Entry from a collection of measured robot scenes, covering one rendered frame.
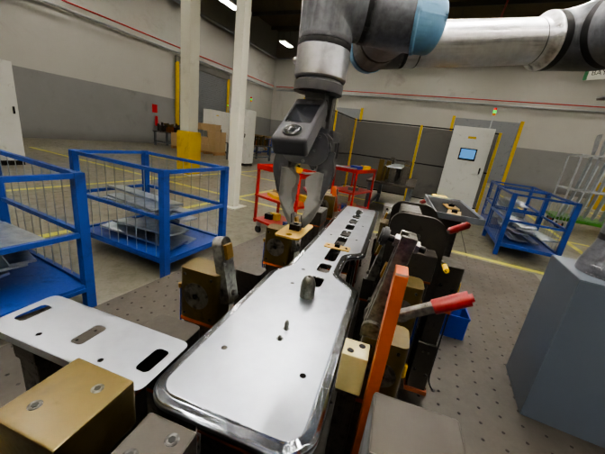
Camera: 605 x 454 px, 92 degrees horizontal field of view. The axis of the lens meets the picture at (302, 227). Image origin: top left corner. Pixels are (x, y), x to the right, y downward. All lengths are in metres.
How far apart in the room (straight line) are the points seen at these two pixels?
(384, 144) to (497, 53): 7.93
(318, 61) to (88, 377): 0.45
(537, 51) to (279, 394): 0.71
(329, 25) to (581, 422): 1.05
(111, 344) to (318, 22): 0.53
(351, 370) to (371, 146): 8.32
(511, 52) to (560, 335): 0.65
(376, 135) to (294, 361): 8.28
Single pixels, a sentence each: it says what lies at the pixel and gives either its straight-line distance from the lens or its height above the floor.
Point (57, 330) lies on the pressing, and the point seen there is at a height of 1.00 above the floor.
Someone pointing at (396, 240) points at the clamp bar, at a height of 1.21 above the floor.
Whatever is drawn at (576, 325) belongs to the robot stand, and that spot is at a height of 0.99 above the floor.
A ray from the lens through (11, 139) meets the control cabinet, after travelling 8.60.
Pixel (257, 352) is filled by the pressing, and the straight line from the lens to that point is 0.50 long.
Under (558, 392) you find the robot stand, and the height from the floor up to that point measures 0.81.
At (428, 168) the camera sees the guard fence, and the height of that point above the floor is 0.95.
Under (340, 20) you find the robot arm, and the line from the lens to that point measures 0.46.
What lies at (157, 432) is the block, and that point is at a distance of 0.32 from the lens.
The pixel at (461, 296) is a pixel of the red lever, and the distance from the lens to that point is 0.47.
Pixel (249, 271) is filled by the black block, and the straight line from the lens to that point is 0.75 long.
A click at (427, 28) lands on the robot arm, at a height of 1.48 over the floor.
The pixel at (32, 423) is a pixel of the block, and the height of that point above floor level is 1.06.
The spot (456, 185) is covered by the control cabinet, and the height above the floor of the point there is 0.72.
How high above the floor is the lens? 1.33
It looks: 17 degrees down
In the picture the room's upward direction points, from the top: 8 degrees clockwise
